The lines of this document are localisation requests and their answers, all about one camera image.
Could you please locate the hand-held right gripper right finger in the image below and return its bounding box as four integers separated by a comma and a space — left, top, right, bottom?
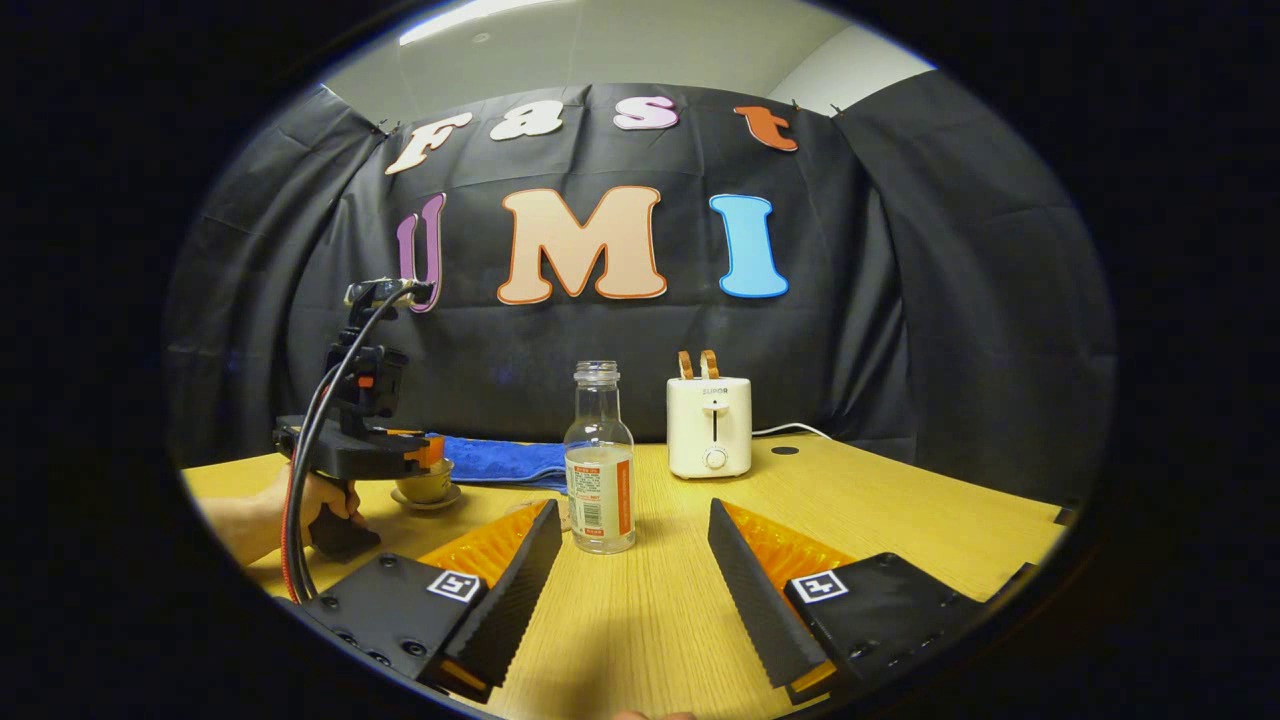
707, 498, 991, 706

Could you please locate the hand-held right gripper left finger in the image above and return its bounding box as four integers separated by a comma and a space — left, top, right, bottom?
290, 498, 564, 704

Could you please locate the cream ceramic teacup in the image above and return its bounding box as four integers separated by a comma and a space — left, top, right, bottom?
395, 458, 456, 504

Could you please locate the round cork coaster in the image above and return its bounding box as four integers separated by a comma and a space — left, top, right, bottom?
505, 497, 573, 534

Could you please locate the cream ceramic saucer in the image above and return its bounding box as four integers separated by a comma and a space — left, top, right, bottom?
390, 485, 463, 512

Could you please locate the blue folded towel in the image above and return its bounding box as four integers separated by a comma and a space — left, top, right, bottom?
430, 435, 571, 491

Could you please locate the white toaster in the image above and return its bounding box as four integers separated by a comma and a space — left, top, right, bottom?
667, 376, 753, 481

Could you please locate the black backdrop cloth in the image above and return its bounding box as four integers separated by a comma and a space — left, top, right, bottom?
165, 70, 1116, 501

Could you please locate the black and red gripper cable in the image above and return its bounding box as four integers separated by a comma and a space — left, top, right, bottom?
280, 285, 431, 604

